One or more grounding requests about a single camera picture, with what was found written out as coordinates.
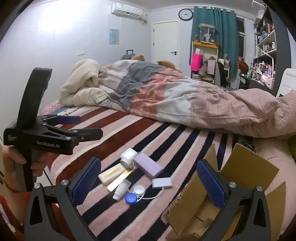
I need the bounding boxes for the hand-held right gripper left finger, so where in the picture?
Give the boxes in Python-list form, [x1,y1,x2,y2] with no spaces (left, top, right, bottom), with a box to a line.
[23,157,102,241]

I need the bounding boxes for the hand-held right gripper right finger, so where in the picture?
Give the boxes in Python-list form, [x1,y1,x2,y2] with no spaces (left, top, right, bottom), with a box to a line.
[196,159,272,241]

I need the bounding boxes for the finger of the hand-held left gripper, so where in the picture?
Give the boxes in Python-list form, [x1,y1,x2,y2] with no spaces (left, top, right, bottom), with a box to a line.
[37,114,82,126]
[40,124,104,142]

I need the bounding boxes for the cream tube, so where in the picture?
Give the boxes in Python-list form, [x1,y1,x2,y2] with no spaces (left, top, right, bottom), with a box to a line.
[98,163,126,185]

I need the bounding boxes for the gold nail file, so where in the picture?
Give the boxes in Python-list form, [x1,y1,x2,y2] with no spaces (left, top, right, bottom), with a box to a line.
[107,169,136,192]

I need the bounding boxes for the small white bottle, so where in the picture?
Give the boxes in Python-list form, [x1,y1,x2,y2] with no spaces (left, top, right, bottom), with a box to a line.
[112,179,131,201]

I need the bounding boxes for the white charger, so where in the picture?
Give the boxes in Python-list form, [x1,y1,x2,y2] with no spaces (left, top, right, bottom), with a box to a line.
[120,148,139,165]

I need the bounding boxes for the cardboard box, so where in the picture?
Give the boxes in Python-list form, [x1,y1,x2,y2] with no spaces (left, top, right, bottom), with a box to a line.
[162,142,287,241]

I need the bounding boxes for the blue white lens case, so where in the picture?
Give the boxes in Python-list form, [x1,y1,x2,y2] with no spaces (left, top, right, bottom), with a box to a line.
[125,185,146,206]

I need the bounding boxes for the purple rectangular box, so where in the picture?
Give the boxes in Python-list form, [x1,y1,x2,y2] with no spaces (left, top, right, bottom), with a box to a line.
[134,152,163,179]

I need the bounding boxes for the person's left forearm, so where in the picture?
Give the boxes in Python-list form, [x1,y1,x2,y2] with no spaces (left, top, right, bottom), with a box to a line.
[0,170,31,241]

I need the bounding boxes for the person's left hand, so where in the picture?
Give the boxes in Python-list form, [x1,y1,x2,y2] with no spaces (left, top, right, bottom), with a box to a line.
[0,145,50,179]

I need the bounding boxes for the cream fluffy blanket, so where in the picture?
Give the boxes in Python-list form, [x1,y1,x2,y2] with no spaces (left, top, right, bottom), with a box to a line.
[59,59,111,107]

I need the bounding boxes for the pink ribbed pillow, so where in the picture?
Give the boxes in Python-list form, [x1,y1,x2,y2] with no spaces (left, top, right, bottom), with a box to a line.
[254,137,296,200]

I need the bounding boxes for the dark suitcase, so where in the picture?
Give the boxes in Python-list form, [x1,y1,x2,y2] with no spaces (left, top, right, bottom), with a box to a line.
[120,49,136,61]

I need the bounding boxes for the green pillow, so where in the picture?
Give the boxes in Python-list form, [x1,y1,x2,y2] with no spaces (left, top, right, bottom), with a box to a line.
[288,137,296,161]

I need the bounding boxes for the pink grey patchwork duvet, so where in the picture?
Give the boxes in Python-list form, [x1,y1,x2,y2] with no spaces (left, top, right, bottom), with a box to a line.
[98,60,296,139]

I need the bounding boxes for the black chair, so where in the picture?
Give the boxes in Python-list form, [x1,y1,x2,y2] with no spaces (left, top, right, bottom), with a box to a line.
[216,61,230,87]

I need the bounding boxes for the white door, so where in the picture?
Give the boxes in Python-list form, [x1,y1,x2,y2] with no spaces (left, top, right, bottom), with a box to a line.
[151,21,179,67]

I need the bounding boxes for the pink bag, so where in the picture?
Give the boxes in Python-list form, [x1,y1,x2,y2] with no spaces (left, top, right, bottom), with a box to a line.
[190,53,204,72]

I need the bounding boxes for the white air conditioner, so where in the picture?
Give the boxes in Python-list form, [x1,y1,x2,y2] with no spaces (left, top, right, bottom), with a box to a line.
[111,3,148,23]

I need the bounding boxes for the white headboard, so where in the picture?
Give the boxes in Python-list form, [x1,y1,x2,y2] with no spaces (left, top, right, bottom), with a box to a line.
[276,68,296,98]

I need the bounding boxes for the yellow shelf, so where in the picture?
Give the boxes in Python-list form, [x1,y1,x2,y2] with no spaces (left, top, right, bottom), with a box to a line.
[191,41,220,85]

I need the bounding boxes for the glass display case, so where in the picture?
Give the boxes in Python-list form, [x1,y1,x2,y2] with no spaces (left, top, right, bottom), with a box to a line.
[199,23,218,44]

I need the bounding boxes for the white bookshelf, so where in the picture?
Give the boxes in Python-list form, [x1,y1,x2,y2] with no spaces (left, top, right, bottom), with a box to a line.
[252,0,278,90]

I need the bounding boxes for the dark tall panel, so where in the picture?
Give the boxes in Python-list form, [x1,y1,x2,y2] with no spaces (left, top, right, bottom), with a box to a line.
[266,5,289,92]

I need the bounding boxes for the teal curtain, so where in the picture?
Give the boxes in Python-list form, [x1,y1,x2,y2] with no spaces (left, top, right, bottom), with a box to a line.
[190,6,238,75]

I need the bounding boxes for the window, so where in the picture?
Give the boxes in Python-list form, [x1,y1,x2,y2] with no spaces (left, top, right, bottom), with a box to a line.
[236,17,245,58]

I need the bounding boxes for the red bead bracelet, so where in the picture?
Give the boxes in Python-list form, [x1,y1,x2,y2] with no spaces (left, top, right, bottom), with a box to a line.
[0,170,21,194]

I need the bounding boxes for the wall poster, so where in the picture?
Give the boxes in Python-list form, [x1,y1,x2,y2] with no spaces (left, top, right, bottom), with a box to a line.
[109,29,119,44]

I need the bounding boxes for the round wall clock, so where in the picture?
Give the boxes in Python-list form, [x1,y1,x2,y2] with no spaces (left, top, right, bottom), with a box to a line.
[179,9,194,21]

